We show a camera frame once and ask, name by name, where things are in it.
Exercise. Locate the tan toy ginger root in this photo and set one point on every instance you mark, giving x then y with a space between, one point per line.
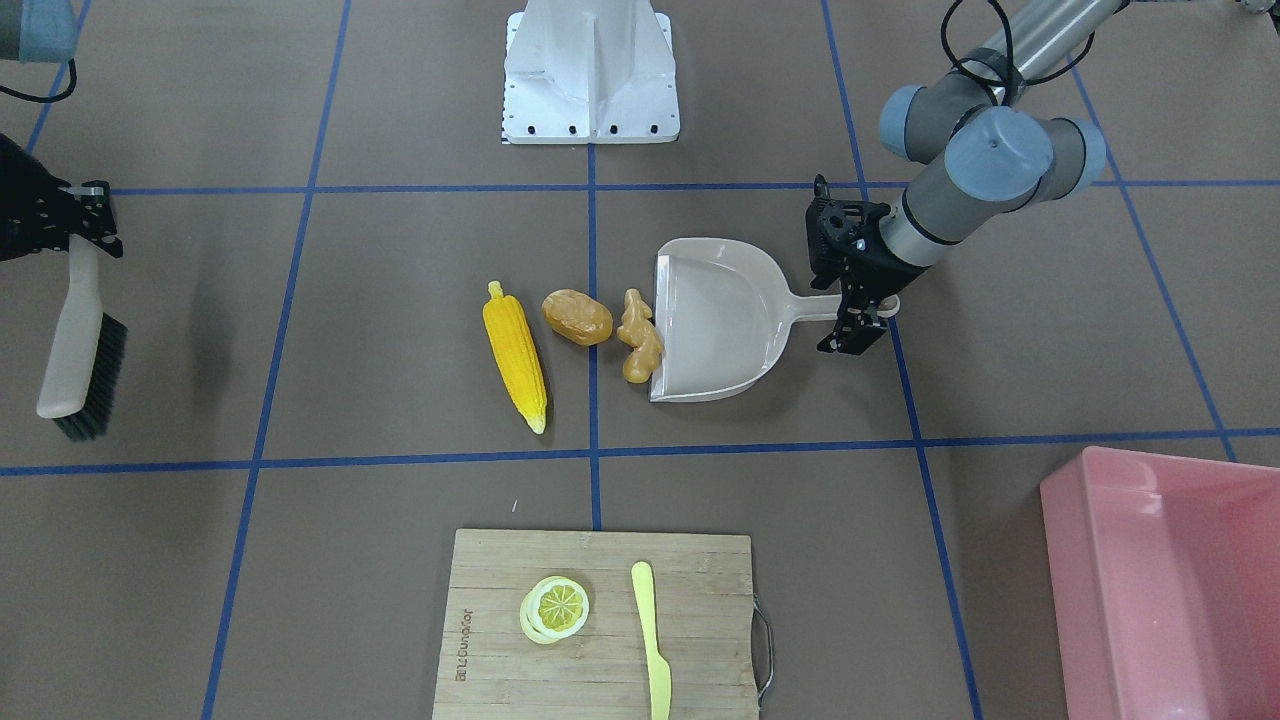
639 332

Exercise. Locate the beige plastic dustpan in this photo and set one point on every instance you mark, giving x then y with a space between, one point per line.
724 311

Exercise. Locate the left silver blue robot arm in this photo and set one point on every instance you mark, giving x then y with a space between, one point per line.
981 156

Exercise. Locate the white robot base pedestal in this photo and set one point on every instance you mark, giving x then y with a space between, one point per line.
580 72

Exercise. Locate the beige hand brush black bristles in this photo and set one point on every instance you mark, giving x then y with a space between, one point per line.
86 356

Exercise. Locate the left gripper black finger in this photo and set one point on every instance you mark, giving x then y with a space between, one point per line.
859 324

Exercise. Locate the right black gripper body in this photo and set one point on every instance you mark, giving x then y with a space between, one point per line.
22 205

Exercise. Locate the yellow toy lemon slice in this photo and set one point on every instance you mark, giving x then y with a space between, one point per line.
555 609

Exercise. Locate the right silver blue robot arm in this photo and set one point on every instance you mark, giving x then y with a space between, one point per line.
42 32

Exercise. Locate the pink plastic bin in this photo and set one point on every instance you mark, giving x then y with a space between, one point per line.
1165 585

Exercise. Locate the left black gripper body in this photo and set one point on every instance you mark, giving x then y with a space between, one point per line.
889 272

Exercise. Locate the yellow toy corn cob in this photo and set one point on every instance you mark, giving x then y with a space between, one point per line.
509 333

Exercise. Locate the yellow plastic toy knife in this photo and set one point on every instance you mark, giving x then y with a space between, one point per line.
658 671

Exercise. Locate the bamboo cutting board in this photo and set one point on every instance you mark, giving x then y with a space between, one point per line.
705 612

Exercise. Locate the brown toy potato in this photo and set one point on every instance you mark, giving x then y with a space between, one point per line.
577 317

